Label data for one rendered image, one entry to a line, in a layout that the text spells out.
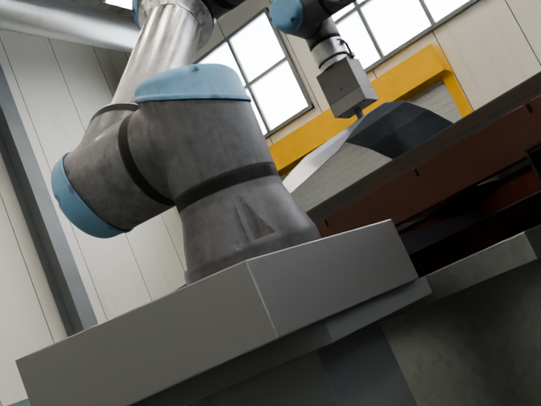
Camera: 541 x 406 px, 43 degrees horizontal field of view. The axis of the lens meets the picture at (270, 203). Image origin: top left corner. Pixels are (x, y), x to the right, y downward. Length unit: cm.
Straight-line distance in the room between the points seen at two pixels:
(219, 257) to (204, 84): 18
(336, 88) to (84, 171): 82
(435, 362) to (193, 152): 49
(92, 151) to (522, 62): 902
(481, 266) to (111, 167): 41
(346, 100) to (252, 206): 84
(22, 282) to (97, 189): 890
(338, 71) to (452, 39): 846
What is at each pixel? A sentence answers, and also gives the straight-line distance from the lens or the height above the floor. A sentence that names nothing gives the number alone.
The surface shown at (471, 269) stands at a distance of 77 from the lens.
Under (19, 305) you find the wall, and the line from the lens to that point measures 952.
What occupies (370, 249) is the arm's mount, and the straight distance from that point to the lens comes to 68.
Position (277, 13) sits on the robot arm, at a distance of 146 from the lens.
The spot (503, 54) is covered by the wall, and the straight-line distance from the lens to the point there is 973.
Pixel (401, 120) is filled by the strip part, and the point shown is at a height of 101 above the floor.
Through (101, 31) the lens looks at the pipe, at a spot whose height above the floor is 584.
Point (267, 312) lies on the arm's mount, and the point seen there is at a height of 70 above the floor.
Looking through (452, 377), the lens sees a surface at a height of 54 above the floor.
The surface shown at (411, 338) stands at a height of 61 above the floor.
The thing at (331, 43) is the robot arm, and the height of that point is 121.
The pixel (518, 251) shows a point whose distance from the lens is 75.
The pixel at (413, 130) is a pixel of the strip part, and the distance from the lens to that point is 162.
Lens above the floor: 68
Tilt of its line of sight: 11 degrees up
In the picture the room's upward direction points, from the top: 24 degrees counter-clockwise
